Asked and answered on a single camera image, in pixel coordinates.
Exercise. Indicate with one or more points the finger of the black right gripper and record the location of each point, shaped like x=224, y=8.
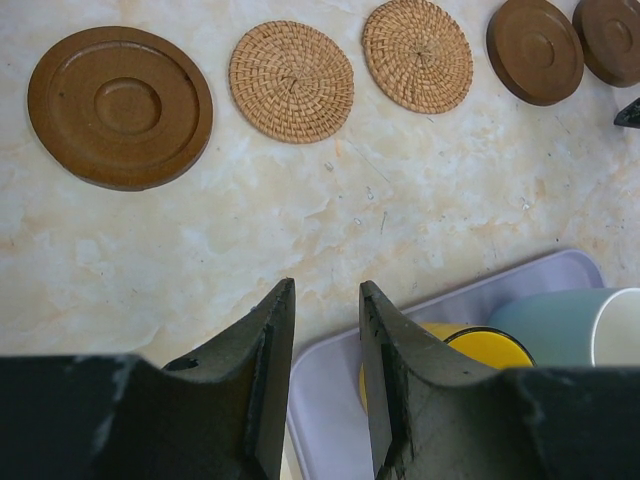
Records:
x=630, y=115

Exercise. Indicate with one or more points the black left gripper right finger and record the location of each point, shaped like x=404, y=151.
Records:
x=434, y=413

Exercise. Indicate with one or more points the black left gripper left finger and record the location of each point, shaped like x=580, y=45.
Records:
x=216, y=412

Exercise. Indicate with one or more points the brown wooden coaster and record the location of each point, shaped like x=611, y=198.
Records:
x=120, y=108
x=535, y=51
x=609, y=35

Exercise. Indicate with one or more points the light blue mug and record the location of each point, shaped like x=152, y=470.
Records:
x=596, y=327

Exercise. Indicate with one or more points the woven rattan coaster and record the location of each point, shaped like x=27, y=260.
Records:
x=418, y=55
x=291, y=82

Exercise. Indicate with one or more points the yellow mug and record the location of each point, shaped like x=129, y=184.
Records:
x=490, y=345

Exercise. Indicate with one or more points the lavender plastic tray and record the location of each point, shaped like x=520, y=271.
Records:
x=326, y=420

